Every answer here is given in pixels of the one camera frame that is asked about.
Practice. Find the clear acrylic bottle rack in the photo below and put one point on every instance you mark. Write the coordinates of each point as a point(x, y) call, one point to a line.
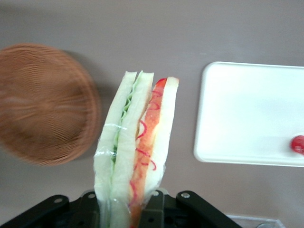
point(256, 219)

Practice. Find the brown round wicker basket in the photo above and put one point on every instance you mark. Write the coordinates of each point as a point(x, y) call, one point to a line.
point(42, 104)

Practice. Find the red lidded yogurt cup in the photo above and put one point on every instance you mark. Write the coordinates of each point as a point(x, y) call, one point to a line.
point(298, 145)

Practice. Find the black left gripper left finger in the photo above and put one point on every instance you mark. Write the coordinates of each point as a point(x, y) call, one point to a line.
point(86, 211)

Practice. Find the triangle sandwich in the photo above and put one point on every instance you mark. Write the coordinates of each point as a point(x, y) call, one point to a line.
point(133, 147)

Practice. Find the beige plastic tray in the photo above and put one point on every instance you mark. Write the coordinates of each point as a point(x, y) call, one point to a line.
point(247, 114)

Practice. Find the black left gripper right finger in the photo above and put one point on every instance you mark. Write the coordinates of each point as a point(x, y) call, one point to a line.
point(158, 209)

